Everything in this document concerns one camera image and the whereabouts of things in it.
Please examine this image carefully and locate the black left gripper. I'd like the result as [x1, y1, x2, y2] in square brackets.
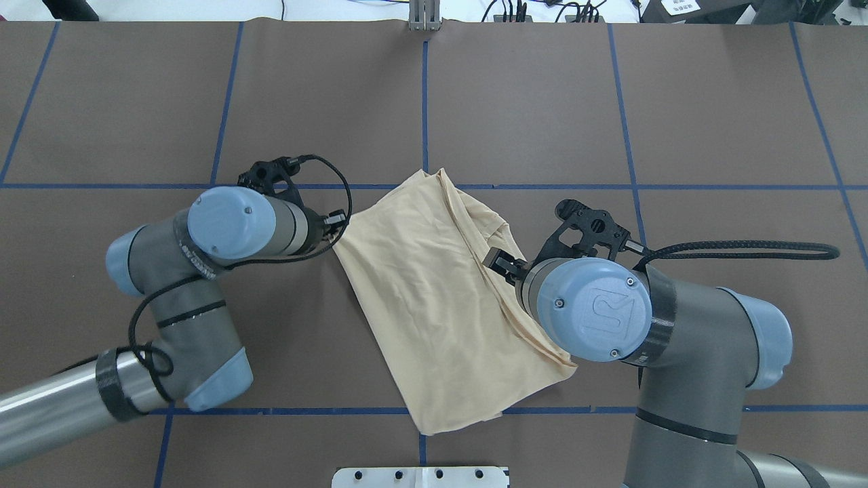
[302, 207, 349, 254]

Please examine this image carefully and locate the beige long-sleeve graphic shirt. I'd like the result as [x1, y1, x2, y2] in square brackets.
[336, 169, 576, 436]

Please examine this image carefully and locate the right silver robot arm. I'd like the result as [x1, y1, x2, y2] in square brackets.
[484, 248, 866, 487]

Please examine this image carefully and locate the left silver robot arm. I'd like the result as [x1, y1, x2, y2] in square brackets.
[2, 186, 353, 467]

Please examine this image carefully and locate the black labelled box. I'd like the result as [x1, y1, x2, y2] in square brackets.
[639, 1, 755, 24]

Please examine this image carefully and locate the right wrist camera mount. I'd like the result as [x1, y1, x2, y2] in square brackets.
[532, 199, 649, 266]

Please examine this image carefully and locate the black braided right cable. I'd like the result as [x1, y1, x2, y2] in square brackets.
[624, 241, 842, 272]

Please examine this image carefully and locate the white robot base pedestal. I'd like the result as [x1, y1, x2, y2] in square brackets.
[331, 466, 511, 487]

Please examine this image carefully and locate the aluminium frame post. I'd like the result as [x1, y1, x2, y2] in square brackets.
[407, 0, 442, 32]

